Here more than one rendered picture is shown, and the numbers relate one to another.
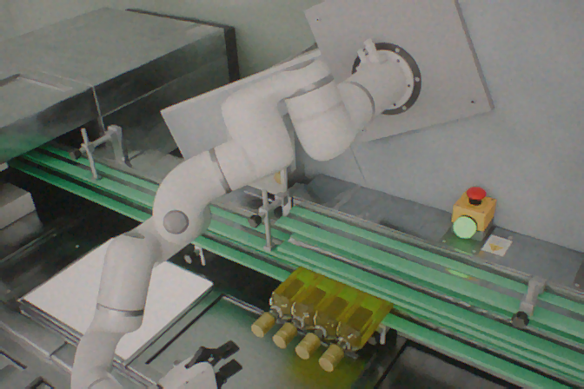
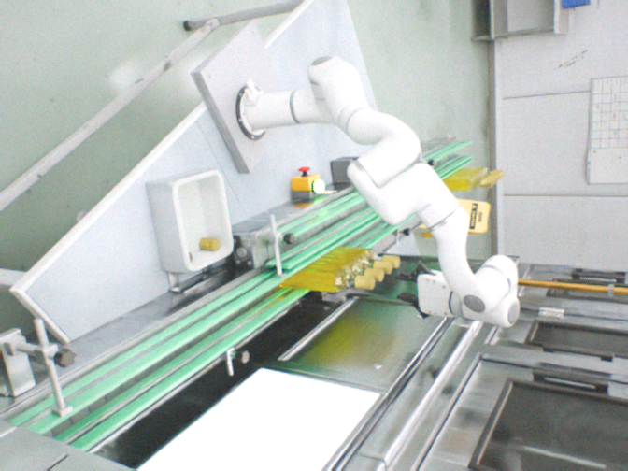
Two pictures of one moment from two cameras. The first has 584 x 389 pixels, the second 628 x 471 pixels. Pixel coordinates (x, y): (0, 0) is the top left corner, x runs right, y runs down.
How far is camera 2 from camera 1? 1.88 m
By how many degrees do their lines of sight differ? 85
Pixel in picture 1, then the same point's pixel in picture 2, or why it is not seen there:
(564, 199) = (318, 156)
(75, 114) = not seen: outside the picture
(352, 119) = not seen: hidden behind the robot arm
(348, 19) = (226, 72)
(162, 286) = (262, 399)
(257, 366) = (371, 330)
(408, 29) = (253, 72)
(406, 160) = (262, 178)
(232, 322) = (319, 349)
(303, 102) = not seen: hidden behind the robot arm
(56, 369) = (398, 459)
